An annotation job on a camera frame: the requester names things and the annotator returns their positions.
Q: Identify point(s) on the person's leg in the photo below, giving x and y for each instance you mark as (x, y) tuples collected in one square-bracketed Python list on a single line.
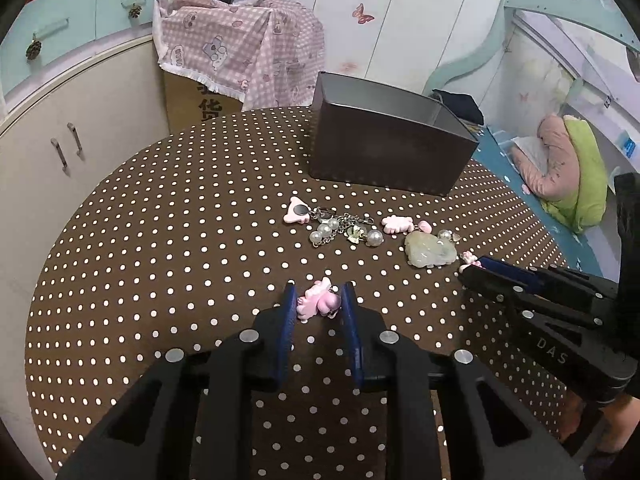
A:
[(620, 425)]

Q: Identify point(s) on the small pink charm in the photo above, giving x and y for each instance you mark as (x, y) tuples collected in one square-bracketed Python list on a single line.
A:
[(469, 258)]

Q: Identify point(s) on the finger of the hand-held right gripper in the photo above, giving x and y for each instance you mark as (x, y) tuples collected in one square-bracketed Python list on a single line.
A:
[(510, 272), (495, 287)]

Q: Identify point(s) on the small blue box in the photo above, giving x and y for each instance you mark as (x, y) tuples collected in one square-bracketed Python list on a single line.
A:
[(628, 146)]

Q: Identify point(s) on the brown polka dot tablecloth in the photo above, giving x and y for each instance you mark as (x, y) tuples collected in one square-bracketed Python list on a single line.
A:
[(175, 260)]

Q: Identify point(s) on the pink butterfly sticker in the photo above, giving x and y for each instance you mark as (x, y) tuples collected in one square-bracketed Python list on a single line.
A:
[(362, 13)]

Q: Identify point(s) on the light blue drawer unit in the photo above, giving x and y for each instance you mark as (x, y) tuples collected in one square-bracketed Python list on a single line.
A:
[(75, 20)]

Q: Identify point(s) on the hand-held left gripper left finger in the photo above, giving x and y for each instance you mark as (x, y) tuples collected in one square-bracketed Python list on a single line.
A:
[(287, 325)]

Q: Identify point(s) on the white wardrobe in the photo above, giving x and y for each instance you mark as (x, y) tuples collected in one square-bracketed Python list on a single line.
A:
[(400, 35)]

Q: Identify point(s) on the white pillow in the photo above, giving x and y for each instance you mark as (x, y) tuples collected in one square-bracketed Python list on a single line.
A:
[(527, 147)]

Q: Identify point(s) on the pink figurine charm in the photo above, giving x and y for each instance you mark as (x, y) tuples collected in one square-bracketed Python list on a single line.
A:
[(320, 300)]

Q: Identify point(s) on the cardboard box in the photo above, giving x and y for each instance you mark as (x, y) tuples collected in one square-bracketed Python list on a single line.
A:
[(185, 105)]

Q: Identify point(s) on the pink pillow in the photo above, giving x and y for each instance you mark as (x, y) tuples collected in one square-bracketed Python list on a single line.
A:
[(555, 160)]

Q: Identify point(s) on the white low cabinet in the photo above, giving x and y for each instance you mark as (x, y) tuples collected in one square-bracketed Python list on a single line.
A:
[(100, 110)]

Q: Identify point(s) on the green jade pendant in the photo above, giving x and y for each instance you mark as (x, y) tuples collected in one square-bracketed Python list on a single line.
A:
[(430, 251)]

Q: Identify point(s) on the pink bow charm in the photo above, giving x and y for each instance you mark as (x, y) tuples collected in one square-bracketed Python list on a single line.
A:
[(397, 224)]

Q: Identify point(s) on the dark folded clothes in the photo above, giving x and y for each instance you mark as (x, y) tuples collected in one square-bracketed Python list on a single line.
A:
[(460, 105)]

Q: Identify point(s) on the pine cone ornament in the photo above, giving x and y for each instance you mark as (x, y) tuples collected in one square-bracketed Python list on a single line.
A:
[(34, 49), (135, 11)]

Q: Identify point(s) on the pink checked cloth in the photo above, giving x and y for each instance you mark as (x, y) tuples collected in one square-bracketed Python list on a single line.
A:
[(225, 45)]

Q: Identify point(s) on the dark brown metal box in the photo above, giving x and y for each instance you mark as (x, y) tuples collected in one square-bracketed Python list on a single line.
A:
[(380, 150)]

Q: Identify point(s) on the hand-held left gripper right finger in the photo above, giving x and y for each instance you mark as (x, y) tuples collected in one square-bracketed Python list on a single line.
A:
[(350, 330)]

